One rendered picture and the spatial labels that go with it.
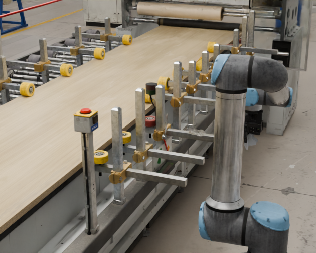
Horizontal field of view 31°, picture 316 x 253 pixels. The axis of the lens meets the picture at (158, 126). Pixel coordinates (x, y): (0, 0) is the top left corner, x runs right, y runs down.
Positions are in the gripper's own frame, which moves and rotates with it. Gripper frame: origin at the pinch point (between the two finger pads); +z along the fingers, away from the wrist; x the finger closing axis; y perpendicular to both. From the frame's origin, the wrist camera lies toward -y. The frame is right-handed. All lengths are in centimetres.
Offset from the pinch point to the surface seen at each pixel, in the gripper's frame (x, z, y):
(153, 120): -1.3, -8.2, -48.8
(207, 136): -0.9, -3.1, -19.7
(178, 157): -25.7, -0.8, -26.7
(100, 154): -49, -8, -56
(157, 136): -7.3, -2.1, -44.1
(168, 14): 229, -21, -122
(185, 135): -0.6, -1.9, -31.2
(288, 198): 110, 82, 10
